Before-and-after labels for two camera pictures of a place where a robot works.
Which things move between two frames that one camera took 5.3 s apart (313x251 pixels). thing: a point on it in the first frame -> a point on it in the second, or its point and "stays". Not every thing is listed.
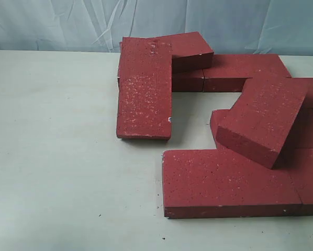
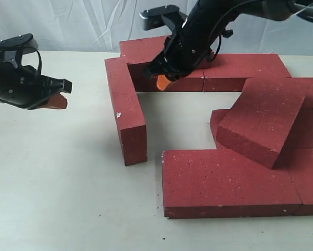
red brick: x=256 y=126 stays
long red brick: x=144 y=94 -> x=129 y=118
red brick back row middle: x=230 y=71 stays
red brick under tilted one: x=308 y=133 stays
